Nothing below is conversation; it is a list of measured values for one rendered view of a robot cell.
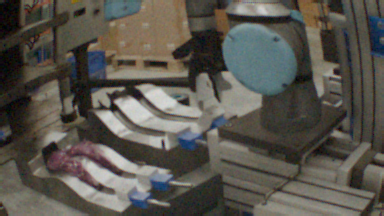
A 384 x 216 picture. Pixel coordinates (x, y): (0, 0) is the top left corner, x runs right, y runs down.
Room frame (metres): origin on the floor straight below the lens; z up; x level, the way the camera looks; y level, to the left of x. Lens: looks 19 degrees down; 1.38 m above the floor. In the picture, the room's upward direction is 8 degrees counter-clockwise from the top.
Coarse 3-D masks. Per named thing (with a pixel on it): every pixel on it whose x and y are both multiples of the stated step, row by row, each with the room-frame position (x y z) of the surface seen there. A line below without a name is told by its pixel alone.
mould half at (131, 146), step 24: (120, 96) 1.49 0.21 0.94; (96, 120) 1.37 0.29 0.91; (144, 120) 1.38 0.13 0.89; (168, 120) 1.36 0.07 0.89; (96, 144) 1.40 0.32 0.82; (120, 144) 1.29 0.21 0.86; (144, 144) 1.21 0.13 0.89; (168, 144) 1.18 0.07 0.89; (168, 168) 1.15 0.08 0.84; (192, 168) 1.19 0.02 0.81
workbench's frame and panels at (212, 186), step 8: (216, 176) 1.16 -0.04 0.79; (200, 184) 1.11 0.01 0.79; (208, 184) 1.13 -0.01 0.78; (216, 184) 1.15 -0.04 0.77; (192, 192) 1.09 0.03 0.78; (200, 192) 1.11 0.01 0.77; (208, 192) 1.20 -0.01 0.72; (216, 192) 1.22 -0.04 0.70; (176, 200) 1.05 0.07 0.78; (184, 200) 1.07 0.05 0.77; (192, 200) 1.15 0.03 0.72; (200, 200) 1.17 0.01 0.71; (208, 200) 1.19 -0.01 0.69; (216, 200) 1.24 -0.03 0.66; (152, 208) 0.99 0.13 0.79; (160, 208) 1.01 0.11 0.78; (168, 208) 1.03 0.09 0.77; (176, 208) 1.11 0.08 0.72; (184, 208) 1.13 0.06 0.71; (192, 208) 1.15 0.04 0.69; (200, 208) 1.17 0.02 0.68; (208, 208) 1.23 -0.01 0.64; (216, 208) 1.23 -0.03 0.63; (224, 208) 1.26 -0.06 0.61; (232, 208) 1.26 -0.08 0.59
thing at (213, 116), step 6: (204, 108) 1.27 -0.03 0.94; (210, 108) 1.27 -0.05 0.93; (216, 108) 1.28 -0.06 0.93; (204, 114) 1.26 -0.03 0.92; (210, 114) 1.25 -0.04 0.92; (216, 114) 1.26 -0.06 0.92; (222, 114) 1.27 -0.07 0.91; (198, 120) 1.28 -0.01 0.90; (204, 120) 1.26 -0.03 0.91; (210, 120) 1.25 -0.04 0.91; (216, 120) 1.26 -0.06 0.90; (222, 120) 1.26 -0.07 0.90; (204, 126) 1.26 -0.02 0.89; (210, 126) 1.26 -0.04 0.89; (216, 126) 1.24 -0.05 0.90
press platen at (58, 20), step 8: (56, 16) 1.73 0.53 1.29; (64, 16) 1.74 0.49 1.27; (32, 24) 1.91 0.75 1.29; (40, 24) 1.71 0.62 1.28; (48, 24) 1.72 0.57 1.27; (56, 24) 1.73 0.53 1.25; (16, 32) 1.83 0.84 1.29; (24, 32) 1.66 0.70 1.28; (32, 32) 1.69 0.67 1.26; (0, 40) 1.67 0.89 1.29; (8, 40) 1.58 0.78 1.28; (16, 40) 1.62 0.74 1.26; (0, 48) 1.54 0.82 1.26; (8, 48) 1.58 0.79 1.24; (32, 48) 2.28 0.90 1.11
